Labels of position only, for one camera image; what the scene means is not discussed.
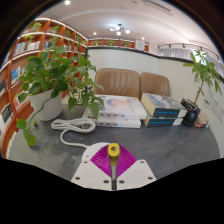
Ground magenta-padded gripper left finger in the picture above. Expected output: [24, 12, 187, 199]
[70, 143, 114, 192]

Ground tall plant in black pot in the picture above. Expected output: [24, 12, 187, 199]
[180, 48, 224, 127]

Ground thick white book with face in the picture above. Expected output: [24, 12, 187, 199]
[83, 94, 148, 120]

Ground dark blue-spined book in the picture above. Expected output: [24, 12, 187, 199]
[143, 115, 184, 128]

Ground cluster ceiling lamp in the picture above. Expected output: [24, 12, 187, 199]
[109, 23, 132, 37]

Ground yellow charger block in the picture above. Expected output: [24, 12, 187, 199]
[107, 142, 120, 168]

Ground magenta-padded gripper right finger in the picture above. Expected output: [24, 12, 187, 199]
[114, 143, 158, 192]

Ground white curtains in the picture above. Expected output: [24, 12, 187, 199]
[157, 46, 224, 78]

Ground white wall socket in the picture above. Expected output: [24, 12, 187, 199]
[213, 99, 223, 116]
[203, 94, 213, 108]

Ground wooden bookshelf unit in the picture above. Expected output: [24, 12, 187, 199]
[0, 17, 150, 159]

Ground pothos plant in white pot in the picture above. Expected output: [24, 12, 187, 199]
[14, 45, 106, 148]

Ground thin white book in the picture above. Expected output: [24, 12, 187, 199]
[94, 117, 142, 129]

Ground black track light rail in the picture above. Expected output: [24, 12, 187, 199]
[157, 42, 221, 54]

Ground thick book with dark cover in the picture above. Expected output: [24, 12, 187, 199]
[140, 92, 188, 119]

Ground tan leather chair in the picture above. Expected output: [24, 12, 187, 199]
[139, 71, 172, 98]
[93, 67, 141, 100]

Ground white power strip cable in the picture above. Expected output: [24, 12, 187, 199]
[50, 117, 97, 149]

